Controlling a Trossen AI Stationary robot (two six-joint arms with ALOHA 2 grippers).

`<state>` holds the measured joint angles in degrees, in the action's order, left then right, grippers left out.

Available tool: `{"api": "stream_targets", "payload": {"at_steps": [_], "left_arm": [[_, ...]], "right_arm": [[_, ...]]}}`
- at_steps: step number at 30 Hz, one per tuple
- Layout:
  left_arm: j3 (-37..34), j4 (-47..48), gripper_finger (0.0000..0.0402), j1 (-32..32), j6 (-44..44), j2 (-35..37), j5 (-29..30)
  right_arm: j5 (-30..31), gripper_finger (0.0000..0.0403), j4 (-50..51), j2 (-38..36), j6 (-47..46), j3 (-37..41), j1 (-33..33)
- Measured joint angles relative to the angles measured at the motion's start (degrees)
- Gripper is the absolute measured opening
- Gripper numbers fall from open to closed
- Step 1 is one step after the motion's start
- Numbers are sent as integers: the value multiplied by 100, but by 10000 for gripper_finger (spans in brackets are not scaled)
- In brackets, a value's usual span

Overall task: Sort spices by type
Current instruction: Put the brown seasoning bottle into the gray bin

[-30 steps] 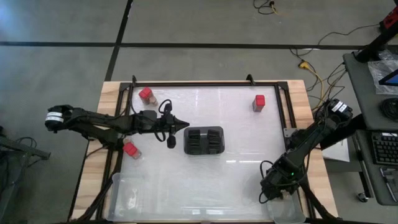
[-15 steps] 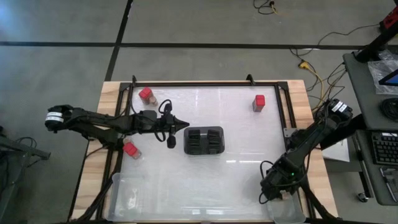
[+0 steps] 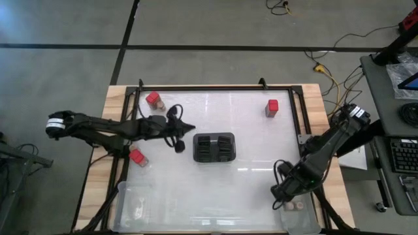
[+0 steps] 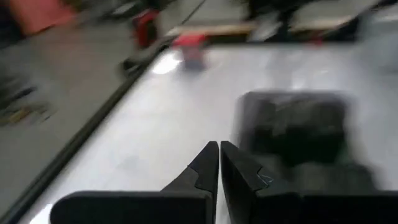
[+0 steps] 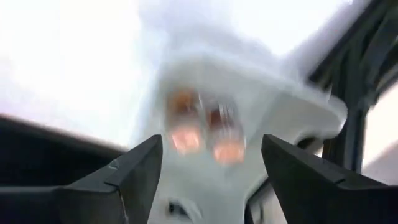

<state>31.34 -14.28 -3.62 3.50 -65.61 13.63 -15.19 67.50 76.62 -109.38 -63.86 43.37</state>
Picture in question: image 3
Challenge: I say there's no red device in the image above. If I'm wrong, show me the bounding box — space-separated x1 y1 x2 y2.
401 6 418 32

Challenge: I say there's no black keyboard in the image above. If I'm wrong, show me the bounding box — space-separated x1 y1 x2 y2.
390 138 418 174

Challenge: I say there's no blue screen laptop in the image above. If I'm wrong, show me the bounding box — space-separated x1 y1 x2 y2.
397 71 418 91

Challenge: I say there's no red patterned spice tin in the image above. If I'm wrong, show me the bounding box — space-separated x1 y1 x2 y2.
145 91 161 110
265 99 280 118
128 148 146 166

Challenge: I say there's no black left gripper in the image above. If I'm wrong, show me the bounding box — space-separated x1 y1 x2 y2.
161 117 196 154

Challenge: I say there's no white paper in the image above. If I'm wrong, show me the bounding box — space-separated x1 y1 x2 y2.
338 145 368 171

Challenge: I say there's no black floor cable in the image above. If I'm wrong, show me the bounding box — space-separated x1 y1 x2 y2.
265 0 292 16

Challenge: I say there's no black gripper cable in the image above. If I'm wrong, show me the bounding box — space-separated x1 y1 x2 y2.
165 103 184 121

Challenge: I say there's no silver tool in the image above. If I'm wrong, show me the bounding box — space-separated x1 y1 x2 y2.
398 175 418 213

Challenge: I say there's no grey metal stand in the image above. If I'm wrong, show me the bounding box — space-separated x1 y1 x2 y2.
0 132 55 235

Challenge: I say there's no grey desk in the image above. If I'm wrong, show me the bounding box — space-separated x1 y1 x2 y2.
360 54 418 216

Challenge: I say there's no clear plastic bag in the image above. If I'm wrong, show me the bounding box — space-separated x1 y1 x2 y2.
386 60 418 100

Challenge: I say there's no black post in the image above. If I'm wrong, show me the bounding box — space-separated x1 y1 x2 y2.
373 27 418 66

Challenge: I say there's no clear plastic bin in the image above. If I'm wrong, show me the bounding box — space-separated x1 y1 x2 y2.
280 194 323 234
112 181 156 233

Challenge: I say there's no black coiled cable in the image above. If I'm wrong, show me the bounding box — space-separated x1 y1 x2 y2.
400 102 418 127

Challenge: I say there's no grey translucent plastic bin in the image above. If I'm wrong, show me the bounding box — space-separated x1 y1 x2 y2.
192 132 236 163

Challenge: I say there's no yellow cable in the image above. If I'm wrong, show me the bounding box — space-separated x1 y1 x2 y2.
313 63 342 115

